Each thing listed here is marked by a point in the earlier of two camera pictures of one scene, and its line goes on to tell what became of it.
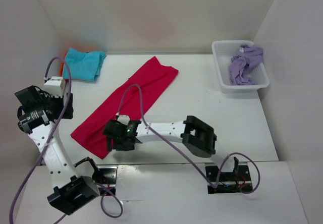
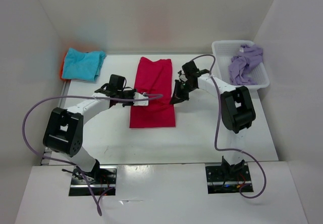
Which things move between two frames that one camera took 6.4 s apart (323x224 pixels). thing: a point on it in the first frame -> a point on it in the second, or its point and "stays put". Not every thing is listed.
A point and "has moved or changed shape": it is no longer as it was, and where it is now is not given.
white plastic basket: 222,52 stays put
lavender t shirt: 240,66 stays put
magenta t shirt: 135,99 has moved or changed shape
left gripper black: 60,100 -> 132,93
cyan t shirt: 84,65 stays put
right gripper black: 126,147 -> 177,97
